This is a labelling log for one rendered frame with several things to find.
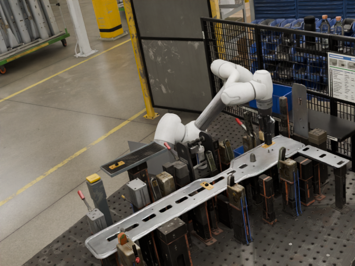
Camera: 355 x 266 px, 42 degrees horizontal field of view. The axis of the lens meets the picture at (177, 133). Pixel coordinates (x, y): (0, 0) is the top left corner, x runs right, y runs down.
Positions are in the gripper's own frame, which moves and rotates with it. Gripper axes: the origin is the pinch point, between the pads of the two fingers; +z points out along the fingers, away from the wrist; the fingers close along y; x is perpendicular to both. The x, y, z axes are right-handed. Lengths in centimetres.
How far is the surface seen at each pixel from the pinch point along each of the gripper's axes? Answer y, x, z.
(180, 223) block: 19, -78, 7
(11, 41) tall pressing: -802, 66, 64
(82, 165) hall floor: -269, -28, 109
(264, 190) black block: 17.7, -22.1, 16.7
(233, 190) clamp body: 18.2, -43.4, 5.7
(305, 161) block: 21.0, 6.9, 11.0
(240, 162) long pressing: -4.7, -18.6, 9.0
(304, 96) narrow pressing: 4.8, 26.4, -17.7
